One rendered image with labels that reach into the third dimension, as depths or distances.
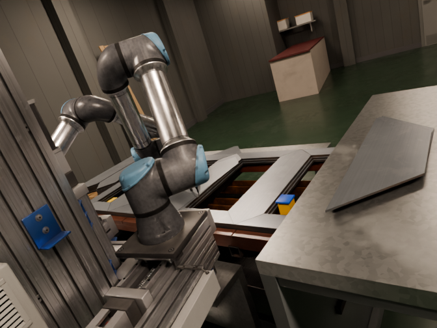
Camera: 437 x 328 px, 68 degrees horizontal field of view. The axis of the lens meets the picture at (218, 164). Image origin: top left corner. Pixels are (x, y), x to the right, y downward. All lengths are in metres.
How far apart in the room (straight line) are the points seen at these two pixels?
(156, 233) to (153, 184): 0.15
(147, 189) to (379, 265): 0.60
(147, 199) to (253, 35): 8.10
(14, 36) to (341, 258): 4.84
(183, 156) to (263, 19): 7.97
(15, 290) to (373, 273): 0.73
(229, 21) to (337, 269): 8.58
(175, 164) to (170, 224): 0.18
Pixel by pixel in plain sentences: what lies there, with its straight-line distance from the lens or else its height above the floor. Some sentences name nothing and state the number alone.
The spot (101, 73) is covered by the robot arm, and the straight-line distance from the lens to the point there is 1.15.
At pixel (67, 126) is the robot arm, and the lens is 1.53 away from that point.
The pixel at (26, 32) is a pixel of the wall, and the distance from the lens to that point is 5.25.
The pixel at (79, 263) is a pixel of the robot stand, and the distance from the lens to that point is 1.01.
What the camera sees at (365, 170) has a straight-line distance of 1.00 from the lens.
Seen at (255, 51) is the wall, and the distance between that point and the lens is 8.91.
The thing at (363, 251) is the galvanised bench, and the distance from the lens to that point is 0.74.
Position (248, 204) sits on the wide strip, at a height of 0.85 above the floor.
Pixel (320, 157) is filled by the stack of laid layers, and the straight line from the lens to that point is 1.75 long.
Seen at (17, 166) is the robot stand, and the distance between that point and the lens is 0.91.
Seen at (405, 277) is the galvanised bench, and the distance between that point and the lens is 0.68.
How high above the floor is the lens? 1.51
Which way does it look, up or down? 19 degrees down
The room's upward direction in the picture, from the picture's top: 18 degrees counter-clockwise
